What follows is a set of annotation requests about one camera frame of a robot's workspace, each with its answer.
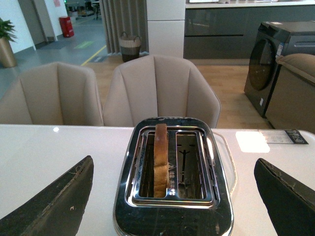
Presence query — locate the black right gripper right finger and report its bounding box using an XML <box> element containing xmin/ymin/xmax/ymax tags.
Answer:
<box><xmin>254</xmin><ymin>158</ymin><xmax>315</xmax><ymax>236</ymax></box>

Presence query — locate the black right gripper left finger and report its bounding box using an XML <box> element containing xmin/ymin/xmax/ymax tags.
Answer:
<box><xmin>0</xmin><ymin>156</ymin><xmax>94</xmax><ymax>236</ymax></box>

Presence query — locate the toast bread slice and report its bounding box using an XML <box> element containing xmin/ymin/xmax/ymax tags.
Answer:
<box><xmin>154</xmin><ymin>123</ymin><xmax>169</xmax><ymax>198</ymax></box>

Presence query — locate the label sticker on table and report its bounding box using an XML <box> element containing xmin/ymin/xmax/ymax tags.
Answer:
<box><xmin>259</xmin><ymin>129</ymin><xmax>308</xmax><ymax>145</ymax></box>

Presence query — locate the chrome two-slot toaster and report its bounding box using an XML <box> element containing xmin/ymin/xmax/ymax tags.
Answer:
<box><xmin>113</xmin><ymin>118</ymin><xmax>234</xmax><ymax>236</ymax></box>

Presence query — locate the beige cushioned furniture right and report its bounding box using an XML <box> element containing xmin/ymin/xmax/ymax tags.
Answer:
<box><xmin>266</xmin><ymin>54</ymin><xmax>315</xmax><ymax>133</ymax></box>

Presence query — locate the beige chair left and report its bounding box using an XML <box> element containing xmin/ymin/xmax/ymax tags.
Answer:
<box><xmin>0</xmin><ymin>62</ymin><xmax>103</xmax><ymax>126</ymax></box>

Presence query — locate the beige chair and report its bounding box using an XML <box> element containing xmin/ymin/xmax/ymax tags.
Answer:
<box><xmin>103</xmin><ymin>55</ymin><xmax>221</xmax><ymax>128</ymax></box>
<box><xmin>0</xmin><ymin>62</ymin><xmax>103</xmax><ymax>126</ymax></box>

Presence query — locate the beige chair middle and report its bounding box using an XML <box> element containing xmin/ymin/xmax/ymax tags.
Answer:
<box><xmin>103</xmin><ymin>55</ymin><xmax>221</xmax><ymax>128</ymax></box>

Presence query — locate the potted green plant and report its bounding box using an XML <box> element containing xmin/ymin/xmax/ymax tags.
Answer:
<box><xmin>0</xmin><ymin>19</ymin><xmax>17</xmax><ymax>68</ymax></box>

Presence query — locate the dark grey washing machine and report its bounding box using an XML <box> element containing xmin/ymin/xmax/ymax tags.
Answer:
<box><xmin>244</xmin><ymin>21</ymin><xmax>315</xmax><ymax>117</ymax></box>

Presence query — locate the woven laundry basket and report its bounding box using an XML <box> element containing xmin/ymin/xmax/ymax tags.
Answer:
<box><xmin>119</xmin><ymin>31</ymin><xmax>141</xmax><ymax>62</ymax></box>

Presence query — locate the red cabinet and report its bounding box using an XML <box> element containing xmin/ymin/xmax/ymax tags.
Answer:
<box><xmin>59</xmin><ymin>16</ymin><xmax>74</xmax><ymax>37</ymax></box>

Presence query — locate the dark grey kitchen counter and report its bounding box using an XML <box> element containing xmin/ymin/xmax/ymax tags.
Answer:
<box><xmin>184</xmin><ymin>0</ymin><xmax>315</xmax><ymax>59</ymax></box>

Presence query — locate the grey curtain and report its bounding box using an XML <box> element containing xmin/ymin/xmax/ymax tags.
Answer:
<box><xmin>99</xmin><ymin>0</ymin><xmax>149</xmax><ymax>54</ymax></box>

